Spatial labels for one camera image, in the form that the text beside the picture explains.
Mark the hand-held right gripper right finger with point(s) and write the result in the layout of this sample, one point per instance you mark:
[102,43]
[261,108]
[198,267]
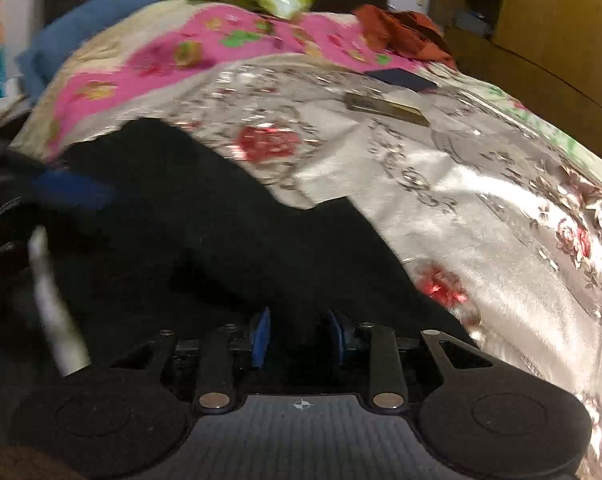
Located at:
[337,336]

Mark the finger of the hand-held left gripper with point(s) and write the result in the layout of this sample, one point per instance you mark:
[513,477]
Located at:
[71,190]

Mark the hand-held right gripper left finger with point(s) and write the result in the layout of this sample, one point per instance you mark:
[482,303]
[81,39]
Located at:
[261,336]

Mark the black pants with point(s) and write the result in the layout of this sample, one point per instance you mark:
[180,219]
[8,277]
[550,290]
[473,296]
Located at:
[206,245]

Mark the blue pillow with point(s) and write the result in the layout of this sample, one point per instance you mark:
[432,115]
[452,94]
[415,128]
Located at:
[81,25]

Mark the pink floral blanket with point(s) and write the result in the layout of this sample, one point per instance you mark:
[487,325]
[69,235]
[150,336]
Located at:
[171,50]

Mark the floral satin bedsheet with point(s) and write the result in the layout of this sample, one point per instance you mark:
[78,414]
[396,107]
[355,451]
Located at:
[456,200]

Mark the flat gold and black box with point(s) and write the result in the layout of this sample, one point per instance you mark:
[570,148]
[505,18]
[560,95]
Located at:
[386,107]

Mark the dark blue notebook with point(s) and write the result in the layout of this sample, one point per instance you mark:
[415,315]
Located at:
[401,79]

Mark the red-orange cloth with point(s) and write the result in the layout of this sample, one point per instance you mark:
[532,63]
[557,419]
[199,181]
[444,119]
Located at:
[406,30]

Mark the grey box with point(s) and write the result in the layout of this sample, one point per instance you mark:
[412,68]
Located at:
[473,22]

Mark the wooden wardrobe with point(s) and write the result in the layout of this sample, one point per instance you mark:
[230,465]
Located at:
[546,25]

